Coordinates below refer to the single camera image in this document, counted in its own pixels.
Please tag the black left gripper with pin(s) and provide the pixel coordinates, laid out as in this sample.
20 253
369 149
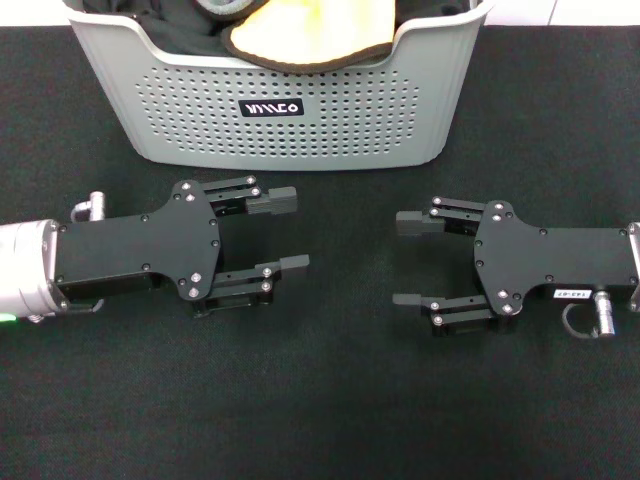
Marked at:
140 250

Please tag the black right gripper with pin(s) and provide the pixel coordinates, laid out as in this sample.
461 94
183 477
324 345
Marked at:
550 260

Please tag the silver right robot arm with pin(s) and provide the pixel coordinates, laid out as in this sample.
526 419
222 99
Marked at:
635 265

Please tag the grey perforated storage box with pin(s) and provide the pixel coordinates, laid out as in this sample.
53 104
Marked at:
200 130

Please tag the black tablecloth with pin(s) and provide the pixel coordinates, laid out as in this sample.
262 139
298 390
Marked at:
320 400

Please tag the yellow towel black trim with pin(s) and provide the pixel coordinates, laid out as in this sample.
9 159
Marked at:
310 30

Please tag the black cloth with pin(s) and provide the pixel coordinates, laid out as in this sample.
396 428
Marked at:
170 20

